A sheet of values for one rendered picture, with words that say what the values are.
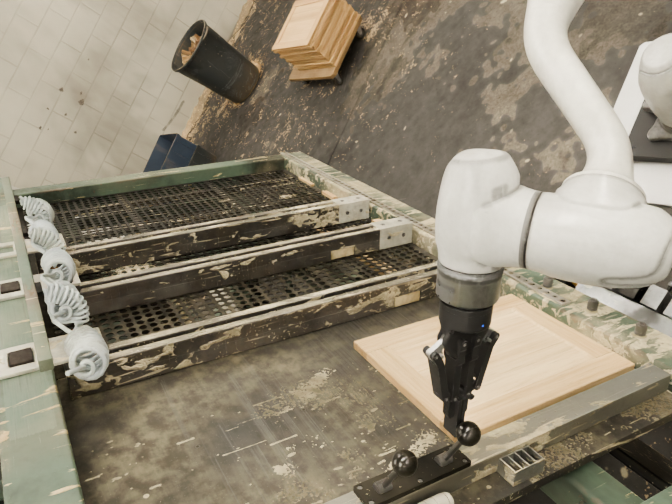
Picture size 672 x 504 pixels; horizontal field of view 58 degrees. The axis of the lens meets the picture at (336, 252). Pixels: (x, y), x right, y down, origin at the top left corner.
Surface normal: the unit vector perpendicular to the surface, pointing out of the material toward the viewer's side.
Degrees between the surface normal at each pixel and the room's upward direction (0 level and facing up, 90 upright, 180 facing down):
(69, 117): 90
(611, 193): 36
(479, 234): 49
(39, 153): 90
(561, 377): 54
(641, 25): 0
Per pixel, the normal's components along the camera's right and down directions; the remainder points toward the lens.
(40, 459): 0.00, -0.91
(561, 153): -0.70, -0.38
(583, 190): -0.34, -0.65
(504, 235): -0.44, 0.31
